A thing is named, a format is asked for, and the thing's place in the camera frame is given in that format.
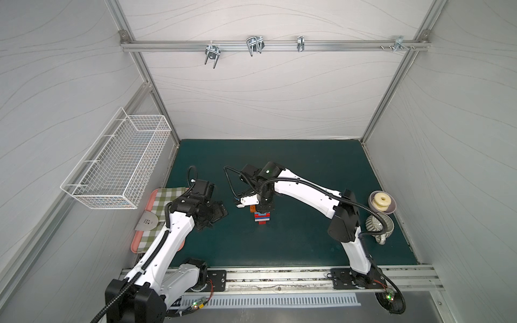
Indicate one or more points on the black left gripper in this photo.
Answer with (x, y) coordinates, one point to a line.
(216, 210)

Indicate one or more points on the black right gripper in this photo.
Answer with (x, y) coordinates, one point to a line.
(264, 206)

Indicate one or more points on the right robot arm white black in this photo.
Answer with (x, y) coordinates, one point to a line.
(343, 211)

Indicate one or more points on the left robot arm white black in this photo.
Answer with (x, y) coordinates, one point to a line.
(146, 294)

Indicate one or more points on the green checkered cloth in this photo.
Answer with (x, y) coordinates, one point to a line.
(156, 204)

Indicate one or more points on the green table mat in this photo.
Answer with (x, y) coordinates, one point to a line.
(296, 234)

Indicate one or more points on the pink tray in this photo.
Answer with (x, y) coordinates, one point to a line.
(153, 218)

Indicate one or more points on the white vent strip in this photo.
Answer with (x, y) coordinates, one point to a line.
(303, 300)

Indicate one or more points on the grey ribbed cup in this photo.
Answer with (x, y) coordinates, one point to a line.
(373, 224)

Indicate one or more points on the metal hook clamp middle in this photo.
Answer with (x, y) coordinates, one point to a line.
(255, 44)

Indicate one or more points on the metal hook clamp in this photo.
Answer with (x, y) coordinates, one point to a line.
(255, 44)
(212, 53)

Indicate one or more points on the metal hook clamp left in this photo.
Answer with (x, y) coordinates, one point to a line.
(212, 53)

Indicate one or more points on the aluminium top crossbar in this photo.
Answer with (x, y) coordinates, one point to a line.
(270, 45)

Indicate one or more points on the metal spatula wooden handle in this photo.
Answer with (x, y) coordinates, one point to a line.
(147, 222)

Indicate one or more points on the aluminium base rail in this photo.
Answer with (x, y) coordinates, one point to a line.
(323, 279)

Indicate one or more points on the white wire basket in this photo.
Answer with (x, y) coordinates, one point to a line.
(116, 169)

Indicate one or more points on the metal ring clamp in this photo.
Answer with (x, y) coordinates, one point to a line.
(300, 44)

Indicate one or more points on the metal bracket clamp right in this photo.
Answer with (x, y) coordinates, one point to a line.
(398, 45)

